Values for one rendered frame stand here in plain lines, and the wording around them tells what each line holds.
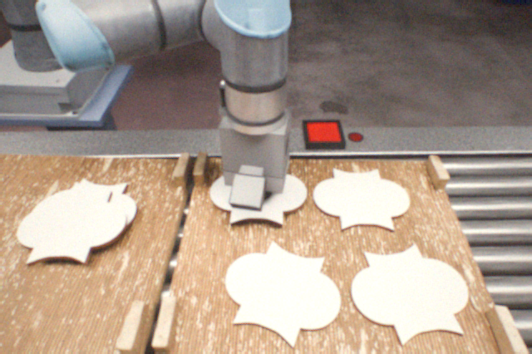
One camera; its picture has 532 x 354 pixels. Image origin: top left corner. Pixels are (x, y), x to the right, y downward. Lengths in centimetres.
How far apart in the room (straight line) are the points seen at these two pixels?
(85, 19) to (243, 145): 22
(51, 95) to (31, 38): 13
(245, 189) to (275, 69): 16
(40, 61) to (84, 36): 58
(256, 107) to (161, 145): 35
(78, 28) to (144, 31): 6
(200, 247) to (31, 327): 22
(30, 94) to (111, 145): 27
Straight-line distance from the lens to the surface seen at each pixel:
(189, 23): 46
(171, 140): 75
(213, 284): 50
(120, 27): 43
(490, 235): 66
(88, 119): 96
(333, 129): 74
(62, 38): 42
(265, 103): 43
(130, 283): 52
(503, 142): 85
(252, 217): 54
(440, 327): 50
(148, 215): 59
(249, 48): 39
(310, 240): 53
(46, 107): 98
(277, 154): 47
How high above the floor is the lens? 137
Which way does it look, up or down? 45 degrees down
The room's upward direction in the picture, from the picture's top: straight up
